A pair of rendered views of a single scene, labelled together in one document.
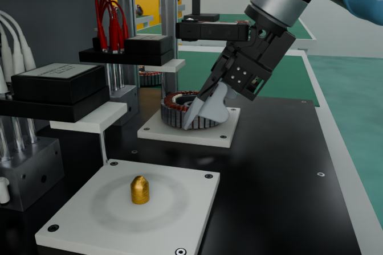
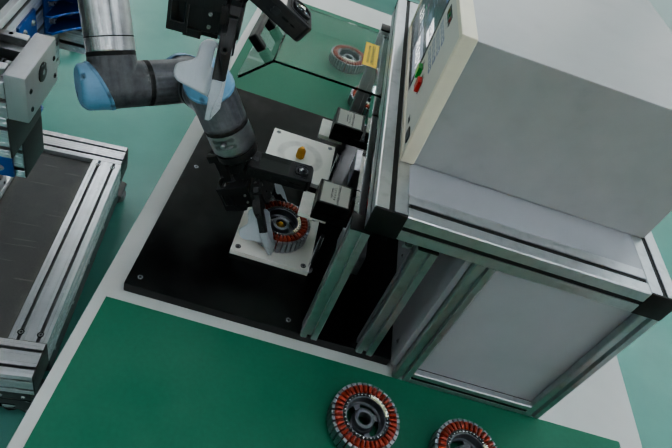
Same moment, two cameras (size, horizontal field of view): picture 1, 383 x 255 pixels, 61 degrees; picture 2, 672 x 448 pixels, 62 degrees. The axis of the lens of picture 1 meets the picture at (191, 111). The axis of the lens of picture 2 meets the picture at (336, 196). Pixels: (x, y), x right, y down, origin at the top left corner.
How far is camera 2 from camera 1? 1.39 m
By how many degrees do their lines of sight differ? 115
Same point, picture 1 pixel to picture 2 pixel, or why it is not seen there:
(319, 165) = (192, 173)
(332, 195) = (199, 152)
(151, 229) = (291, 141)
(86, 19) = not seen: hidden behind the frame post
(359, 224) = (187, 151)
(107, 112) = (324, 126)
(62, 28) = not seen: hidden behind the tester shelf
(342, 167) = (164, 188)
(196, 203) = (273, 150)
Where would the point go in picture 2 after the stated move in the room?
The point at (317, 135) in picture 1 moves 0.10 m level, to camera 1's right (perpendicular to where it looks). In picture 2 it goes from (171, 205) to (115, 199)
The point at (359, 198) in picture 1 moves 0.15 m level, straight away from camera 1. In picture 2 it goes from (174, 164) to (125, 203)
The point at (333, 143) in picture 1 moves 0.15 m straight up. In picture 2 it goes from (149, 217) to (155, 159)
